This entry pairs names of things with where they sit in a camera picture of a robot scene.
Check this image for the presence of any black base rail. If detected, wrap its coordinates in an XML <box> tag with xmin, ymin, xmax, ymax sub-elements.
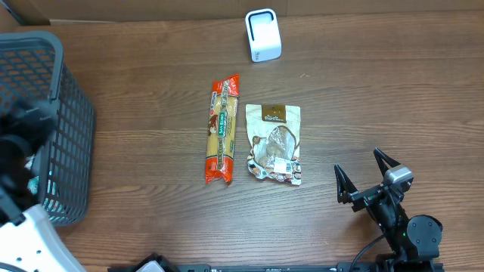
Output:
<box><xmin>107</xmin><ymin>252</ymin><xmax>445</xmax><ymax>272</ymax></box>

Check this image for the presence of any teal snack packet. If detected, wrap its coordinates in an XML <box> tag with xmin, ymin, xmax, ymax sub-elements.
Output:
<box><xmin>25</xmin><ymin>156</ymin><xmax>64</xmax><ymax>213</ymax></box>

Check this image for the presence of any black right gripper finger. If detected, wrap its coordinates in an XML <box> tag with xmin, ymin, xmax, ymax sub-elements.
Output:
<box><xmin>334</xmin><ymin>164</ymin><xmax>358</xmax><ymax>204</ymax></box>
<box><xmin>373</xmin><ymin>147</ymin><xmax>400</xmax><ymax>177</ymax></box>

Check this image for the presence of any white barcode scanner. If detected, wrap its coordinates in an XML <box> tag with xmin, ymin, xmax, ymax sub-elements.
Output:
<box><xmin>245</xmin><ymin>8</ymin><xmax>282</xmax><ymax>63</ymax></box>

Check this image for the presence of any grey plastic basket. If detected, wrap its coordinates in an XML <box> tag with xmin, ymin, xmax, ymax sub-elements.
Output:
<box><xmin>1</xmin><ymin>31</ymin><xmax>96</xmax><ymax>227</ymax></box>

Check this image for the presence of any orange spaghetti packet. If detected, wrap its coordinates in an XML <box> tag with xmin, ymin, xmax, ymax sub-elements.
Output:
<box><xmin>205</xmin><ymin>74</ymin><xmax>240</xmax><ymax>184</ymax></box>

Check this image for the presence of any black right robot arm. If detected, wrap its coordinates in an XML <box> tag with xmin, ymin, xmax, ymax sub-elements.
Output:
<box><xmin>334</xmin><ymin>148</ymin><xmax>444</xmax><ymax>271</ymax></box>

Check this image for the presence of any brown white nut pouch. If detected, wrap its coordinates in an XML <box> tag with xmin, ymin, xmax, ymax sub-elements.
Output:
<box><xmin>246</xmin><ymin>104</ymin><xmax>302</xmax><ymax>186</ymax></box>

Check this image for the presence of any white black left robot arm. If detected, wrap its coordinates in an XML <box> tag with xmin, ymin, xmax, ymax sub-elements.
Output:
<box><xmin>1</xmin><ymin>99</ymin><xmax>85</xmax><ymax>271</ymax></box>

